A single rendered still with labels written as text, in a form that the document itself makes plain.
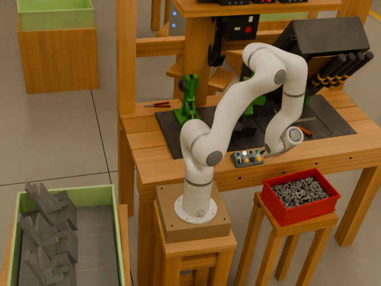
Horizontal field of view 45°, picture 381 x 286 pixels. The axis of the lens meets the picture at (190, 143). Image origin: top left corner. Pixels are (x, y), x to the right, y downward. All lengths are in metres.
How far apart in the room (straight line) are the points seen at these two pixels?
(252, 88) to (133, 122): 1.05
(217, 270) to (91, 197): 0.67
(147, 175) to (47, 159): 1.63
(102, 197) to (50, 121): 2.06
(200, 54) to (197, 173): 0.93
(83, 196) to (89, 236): 0.20
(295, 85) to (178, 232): 0.78
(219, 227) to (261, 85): 0.67
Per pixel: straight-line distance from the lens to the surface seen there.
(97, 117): 4.16
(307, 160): 2.54
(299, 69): 1.84
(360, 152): 2.73
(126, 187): 3.07
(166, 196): 2.12
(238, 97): 1.74
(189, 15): 2.34
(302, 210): 2.26
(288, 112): 1.95
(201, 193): 1.93
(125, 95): 2.62
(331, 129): 2.80
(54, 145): 3.89
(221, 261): 2.16
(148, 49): 2.60
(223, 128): 1.76
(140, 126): 2.59
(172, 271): 2.13
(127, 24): 2.41
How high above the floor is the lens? 2.44
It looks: 39 degrees down
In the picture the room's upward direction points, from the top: 6 degrees clockwise
